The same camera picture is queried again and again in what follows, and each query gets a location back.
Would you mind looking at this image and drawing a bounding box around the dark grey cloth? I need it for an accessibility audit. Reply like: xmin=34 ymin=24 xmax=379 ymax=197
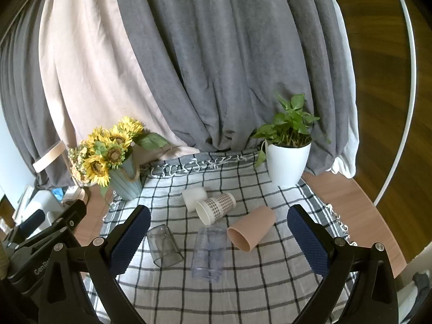
xmin=412 ymin=271 xmax=432 ymax=299

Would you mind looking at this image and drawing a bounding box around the teal ribbed vase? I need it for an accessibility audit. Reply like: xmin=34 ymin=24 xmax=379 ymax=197
xmin=109 ymin=157 xmax=144 ymax=201

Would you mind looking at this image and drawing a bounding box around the checked black white tablecloth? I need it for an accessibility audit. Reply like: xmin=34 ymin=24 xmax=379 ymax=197
xmin=86 ymin=151 xmax=359 ymax=324

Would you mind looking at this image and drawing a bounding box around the white hoop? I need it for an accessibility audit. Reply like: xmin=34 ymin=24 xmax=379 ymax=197
xmin=372 ymin=0 xmax=418 ymax=207

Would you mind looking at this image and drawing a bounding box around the white appliance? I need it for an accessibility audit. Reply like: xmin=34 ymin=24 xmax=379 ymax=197
xmin=13 ymin=189 xmax=66 ymax=232

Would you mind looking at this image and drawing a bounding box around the grey curtain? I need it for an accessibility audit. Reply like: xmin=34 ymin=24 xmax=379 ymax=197
xmin=0 ymin=0 xmax=352 ymax=190

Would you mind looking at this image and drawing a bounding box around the plain white cup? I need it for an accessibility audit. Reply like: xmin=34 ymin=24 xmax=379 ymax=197
xmin=181 ymin=186 xmax=208 ymax=213

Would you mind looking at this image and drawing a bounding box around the checked pattern paper cup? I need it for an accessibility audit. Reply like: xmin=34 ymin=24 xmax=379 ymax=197
xmin=195 ymin=192 xmax=237 ymax=225

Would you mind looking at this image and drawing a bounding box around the beige curtain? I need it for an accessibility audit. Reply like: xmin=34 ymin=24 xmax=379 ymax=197
xmin=38 ymin=0 xmax=200 ymax=163

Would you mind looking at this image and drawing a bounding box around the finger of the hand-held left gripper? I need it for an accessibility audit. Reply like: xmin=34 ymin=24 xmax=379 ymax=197
xmin=23 ymin=199 xmax=87 ymax=251

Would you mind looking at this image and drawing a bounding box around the grey tinted glass cup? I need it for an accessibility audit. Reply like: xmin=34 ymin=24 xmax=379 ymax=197
xmin=146 ymin=224 xmax=185 ymax=268

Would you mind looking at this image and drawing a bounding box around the white ribbed plant pot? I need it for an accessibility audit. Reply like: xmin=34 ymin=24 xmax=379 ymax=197
xmin=265 ymin=140 xmax=312 ymax=189

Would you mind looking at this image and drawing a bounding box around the clear plastic cup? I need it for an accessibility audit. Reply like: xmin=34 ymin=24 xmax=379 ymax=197
xmin=191 ymin=225 xmax=228 ymax=284

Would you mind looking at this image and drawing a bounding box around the pink cup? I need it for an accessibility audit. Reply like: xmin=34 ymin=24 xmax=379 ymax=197
xmin=227 ymin=205 xmax=277 ymax=252

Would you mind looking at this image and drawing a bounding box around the green leafy plant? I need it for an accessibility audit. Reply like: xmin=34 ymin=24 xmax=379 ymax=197
xmin=250 ymin=93 xmax=332 ymax=169

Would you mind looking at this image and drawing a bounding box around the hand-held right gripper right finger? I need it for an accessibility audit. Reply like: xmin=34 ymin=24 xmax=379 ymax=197
xmin=287 ymin=204 xmax=401 ymax=324

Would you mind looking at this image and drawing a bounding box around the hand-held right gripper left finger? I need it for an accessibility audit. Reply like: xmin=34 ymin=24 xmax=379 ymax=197
xmin=39 ymin=205 xmax=152 ymax=324

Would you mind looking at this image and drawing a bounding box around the white sheer curtain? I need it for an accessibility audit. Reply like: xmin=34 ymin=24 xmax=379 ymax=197
xmin=317 ymin=0 xmax=360 ymax=178

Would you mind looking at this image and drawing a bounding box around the yellow sunflower bouquet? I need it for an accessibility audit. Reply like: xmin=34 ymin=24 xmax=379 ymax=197
xmin=67 ymin=116 xmax=171 ymax=197

